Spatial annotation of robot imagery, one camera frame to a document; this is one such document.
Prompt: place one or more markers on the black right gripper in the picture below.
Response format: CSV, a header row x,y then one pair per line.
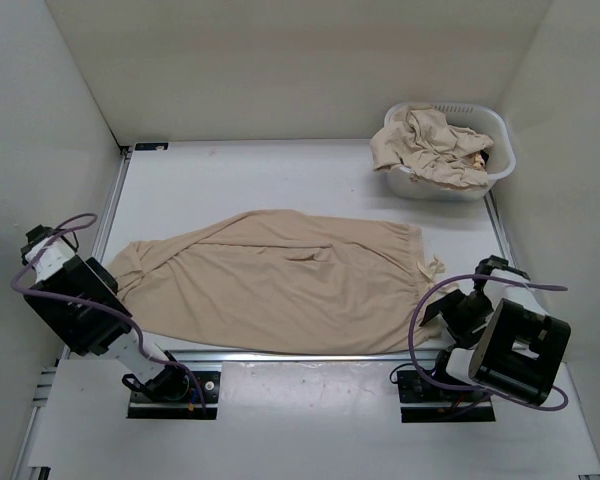
x,y
461,333

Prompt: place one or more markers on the beige trousers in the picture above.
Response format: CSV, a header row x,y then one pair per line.
x,y
281,281

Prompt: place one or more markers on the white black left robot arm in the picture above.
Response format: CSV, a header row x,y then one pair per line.
x,y
77,299

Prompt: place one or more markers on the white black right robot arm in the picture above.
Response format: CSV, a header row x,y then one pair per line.
x,y
512,348

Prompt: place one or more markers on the beige clothes pile in basket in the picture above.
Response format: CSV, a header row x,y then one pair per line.
x,y
420,139

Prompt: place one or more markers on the white laundry basket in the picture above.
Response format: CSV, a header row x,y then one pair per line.
x,y
500,159

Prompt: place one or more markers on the black corner label sticker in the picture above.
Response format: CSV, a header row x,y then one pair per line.
x,y
151,146

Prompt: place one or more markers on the aluminium right side rail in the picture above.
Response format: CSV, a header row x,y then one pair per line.
x,y
499,229

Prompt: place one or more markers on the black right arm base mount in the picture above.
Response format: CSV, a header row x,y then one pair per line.
x,y
421,402

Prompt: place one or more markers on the aluminium table edge rail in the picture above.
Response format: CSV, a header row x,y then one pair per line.
x,y
219,356

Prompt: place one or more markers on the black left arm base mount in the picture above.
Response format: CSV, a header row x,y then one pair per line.
x,y
172,395

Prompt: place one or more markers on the aluminium left side rail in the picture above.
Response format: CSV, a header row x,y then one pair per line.
x,y
22,469

